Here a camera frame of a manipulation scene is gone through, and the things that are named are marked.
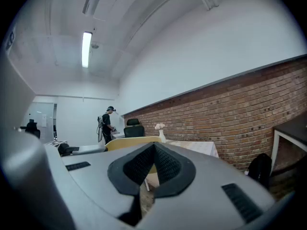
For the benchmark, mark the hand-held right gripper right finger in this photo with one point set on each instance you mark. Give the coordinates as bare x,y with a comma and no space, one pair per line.
204,200

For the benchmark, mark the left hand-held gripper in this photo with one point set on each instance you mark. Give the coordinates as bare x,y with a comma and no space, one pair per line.
64,148

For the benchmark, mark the white paper sign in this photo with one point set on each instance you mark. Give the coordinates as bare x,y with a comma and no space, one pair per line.
44,120

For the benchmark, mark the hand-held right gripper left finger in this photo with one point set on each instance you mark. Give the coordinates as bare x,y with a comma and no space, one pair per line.
96,188

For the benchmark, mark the yellow chair back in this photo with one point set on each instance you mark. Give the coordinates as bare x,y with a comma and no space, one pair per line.
129,144

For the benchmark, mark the dark ceiling vent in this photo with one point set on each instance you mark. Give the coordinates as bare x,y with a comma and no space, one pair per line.
9,39

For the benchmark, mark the white round vase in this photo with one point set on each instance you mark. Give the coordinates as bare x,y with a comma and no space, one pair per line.
162,136

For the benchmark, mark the black backpack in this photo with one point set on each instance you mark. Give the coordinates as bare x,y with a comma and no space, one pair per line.
260,170

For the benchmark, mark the dark desk with white frame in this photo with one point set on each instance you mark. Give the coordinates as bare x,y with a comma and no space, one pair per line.
291,128

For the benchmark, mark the round ceiling smoke detector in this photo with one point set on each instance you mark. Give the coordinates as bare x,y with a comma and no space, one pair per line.
95,46

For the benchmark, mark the black office chair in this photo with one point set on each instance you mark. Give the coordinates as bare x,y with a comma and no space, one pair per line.
32,128
134,129

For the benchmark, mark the long ceiling light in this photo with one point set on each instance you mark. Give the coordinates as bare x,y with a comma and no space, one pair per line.
86,49

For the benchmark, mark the frosted glass door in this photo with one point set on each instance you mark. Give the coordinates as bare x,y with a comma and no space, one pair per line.
40,121

